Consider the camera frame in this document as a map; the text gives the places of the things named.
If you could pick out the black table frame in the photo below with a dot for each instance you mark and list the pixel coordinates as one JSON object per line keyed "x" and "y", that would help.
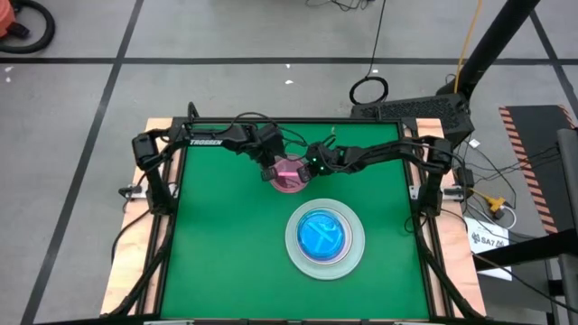
{"x": 361, "y": 120}

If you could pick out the hazard striped black mat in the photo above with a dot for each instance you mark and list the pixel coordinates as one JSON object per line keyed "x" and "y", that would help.
{"x": 537, "y": 149}

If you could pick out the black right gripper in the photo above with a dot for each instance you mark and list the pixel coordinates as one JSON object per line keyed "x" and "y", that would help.
{"x": 327, "y": 160}

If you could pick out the white paper label sheet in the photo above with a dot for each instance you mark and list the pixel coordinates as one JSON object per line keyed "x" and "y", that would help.
{"x": 485, "y": 237}

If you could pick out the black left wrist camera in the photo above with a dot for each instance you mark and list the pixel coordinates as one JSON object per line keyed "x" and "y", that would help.
{"x": 271, "y": 137}

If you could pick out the green table mat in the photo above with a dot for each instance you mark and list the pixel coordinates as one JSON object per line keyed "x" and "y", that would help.
{"x": 226, "y": 253}

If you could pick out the black camera stand pole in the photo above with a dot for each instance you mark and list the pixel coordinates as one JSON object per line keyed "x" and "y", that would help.
{"x": 492, "y": 40}

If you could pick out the orange vacuum cleaner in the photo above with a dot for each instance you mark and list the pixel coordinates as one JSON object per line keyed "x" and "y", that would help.
{"x": 5, "y": 20}

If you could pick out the yellow power plug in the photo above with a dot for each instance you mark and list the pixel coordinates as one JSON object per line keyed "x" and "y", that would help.
{"x": 496, "y": 204}

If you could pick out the large pale green plate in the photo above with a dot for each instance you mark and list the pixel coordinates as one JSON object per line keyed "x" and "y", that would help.
{"x": 290, "y": 239}
{"x": 325, "y": 278}

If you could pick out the grey metal upright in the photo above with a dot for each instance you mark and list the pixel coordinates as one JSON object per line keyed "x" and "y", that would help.
{"x": 570, "y": 180}

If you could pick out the black perforated computer case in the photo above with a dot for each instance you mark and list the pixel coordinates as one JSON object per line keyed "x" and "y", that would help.
{"x": 406, "y": 110}

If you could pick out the black metal crossbar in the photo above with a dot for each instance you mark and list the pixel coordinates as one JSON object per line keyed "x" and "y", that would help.
{"x": 519, "y": 253}

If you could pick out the silver arm base bracket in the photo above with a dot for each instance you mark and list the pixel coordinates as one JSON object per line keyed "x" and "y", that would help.
{"x": 135, "y": 192}
{"x": 414, "y": 192}

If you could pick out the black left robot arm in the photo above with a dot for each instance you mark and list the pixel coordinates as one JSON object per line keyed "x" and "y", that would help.
{"x": 235, "y": 135}

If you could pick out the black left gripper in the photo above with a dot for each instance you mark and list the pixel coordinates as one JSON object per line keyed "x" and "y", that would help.
{"x": 271, "y": 161}

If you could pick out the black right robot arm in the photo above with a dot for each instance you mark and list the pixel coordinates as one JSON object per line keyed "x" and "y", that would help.
{"x": 388, "y": 151}

